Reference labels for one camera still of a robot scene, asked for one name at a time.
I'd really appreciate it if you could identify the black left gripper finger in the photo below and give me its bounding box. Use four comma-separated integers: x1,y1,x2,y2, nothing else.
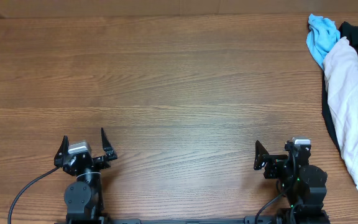
54,136,69,167
101,128,117,161

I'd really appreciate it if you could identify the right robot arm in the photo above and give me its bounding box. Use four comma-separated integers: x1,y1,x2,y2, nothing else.
253,138,330,224

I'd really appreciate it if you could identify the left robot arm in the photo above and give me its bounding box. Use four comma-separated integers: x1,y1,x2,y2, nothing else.
54,129,117,223

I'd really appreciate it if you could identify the pale pink garment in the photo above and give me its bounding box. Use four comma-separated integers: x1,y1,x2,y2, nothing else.
323,37,358,191

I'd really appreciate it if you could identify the black garment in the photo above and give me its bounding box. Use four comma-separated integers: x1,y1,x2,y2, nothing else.
321,21,358,152

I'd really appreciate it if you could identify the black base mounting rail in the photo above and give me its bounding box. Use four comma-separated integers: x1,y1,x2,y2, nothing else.
56,216,330,224

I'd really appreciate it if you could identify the light blue cloth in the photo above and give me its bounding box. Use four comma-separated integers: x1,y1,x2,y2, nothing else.
306,14,340,70

